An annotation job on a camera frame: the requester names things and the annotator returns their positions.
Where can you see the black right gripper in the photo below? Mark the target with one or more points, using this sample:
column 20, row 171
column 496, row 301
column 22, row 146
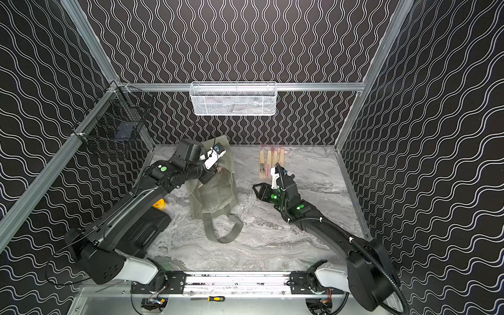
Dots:
column 272, row 189

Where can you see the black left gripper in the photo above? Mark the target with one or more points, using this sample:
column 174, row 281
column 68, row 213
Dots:
column 207, row 173

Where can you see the olive green tote bag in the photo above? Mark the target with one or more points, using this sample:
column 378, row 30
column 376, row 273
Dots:
column 219, row 196

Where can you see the folding fan with pink paper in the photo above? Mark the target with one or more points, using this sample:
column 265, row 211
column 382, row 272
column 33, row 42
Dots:
column 268, row 162

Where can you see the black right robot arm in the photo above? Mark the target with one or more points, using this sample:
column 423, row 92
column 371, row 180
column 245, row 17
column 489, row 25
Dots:
column 369, row 276

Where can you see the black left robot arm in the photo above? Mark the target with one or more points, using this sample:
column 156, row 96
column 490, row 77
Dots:
column 94, row 247

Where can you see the yellow tape roll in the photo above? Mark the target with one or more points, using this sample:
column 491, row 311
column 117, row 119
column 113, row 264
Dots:
column 160, row 204

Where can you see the horizontal aluminium back bar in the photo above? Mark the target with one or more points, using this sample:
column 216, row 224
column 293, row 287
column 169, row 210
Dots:
column 246, row 86

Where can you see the left aluminium side bar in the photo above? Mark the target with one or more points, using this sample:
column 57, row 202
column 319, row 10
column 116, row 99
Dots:
column 24, row 206

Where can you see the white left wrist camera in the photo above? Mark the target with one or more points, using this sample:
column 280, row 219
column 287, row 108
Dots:
column 211, row 157

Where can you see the white wire mesh basket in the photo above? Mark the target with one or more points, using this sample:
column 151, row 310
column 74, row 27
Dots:
column 233, row 103

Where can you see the black wire mesh basket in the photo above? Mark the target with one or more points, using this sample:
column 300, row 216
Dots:
column 115, row 130

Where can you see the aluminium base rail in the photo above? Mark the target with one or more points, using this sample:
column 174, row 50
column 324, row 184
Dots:
column 269, row 284

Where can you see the yellow handled screwdriver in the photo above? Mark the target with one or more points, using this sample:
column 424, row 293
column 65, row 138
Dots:
column 209, row 299

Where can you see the aluminium corner frame post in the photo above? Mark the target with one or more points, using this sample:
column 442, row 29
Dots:
column 84, row 28

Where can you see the right aluminium frame post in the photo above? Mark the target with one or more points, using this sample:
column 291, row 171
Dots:
column 401, row 13

